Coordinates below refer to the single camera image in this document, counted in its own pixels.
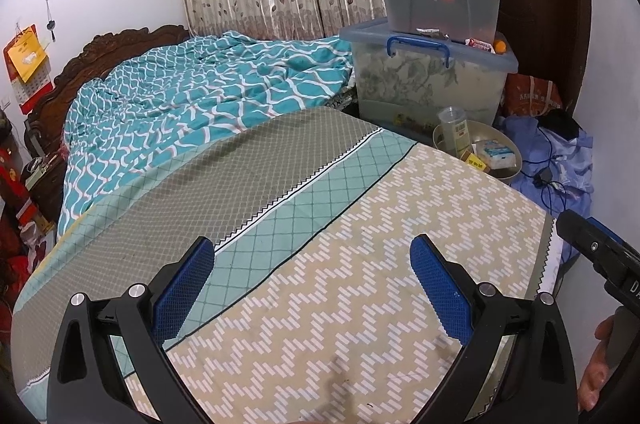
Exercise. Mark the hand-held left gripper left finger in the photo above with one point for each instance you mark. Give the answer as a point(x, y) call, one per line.
point(185, 289)

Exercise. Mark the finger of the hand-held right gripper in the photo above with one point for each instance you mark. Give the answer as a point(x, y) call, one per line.
point(585, 239)

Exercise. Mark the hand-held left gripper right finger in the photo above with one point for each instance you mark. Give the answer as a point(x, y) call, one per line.
point(440, 289)

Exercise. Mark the beige round bin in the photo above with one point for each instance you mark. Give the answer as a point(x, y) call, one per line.
point(500, 178)

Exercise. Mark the person's right hand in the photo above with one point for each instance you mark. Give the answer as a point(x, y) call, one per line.
point(595, 369)

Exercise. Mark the black charger adapter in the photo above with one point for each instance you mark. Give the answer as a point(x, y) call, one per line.
point(544, 178)

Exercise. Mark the blue cloth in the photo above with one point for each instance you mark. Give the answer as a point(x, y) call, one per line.
point(575, 163)

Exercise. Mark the black cloth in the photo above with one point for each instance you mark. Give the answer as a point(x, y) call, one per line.
point(560, 123)

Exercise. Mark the white carton box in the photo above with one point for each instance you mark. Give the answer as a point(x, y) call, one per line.
point(497, 153)

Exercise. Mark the patterned bed sheet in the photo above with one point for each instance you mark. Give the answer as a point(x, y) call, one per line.
point(310, 264)

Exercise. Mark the yellow packet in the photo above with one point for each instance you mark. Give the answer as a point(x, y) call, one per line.
point(475, 161)

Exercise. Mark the orange woven bag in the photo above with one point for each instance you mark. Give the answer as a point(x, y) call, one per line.
point(532, 96)

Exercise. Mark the clear plastic bottle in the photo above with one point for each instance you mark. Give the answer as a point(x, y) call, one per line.
point(454, 131)

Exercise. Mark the dark bag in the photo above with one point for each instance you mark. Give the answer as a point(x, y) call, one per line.
point(42, 171)

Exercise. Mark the red decorations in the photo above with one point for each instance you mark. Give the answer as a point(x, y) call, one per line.
point(12, 214)

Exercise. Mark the teal patterned blanket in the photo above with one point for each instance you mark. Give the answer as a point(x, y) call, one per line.
point(190, 88)

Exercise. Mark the clear storage box blue lid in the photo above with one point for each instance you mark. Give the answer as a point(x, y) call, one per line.
point(430, 83)

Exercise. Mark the small orange object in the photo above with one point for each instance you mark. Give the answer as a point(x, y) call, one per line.
point(500, 47)

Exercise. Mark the red and white packet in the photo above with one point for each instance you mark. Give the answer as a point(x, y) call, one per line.
point(479, 43)

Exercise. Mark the carved wooden headboard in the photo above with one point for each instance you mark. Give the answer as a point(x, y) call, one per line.
point(55, 88)

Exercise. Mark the dark wooden door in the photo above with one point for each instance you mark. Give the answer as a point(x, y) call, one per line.
point(540, 3)

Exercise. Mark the hanging keys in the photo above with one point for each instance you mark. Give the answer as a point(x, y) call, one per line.
point(50, 26)

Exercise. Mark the red and yellow wall calendar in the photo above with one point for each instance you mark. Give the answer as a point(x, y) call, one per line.
point(27, 58)

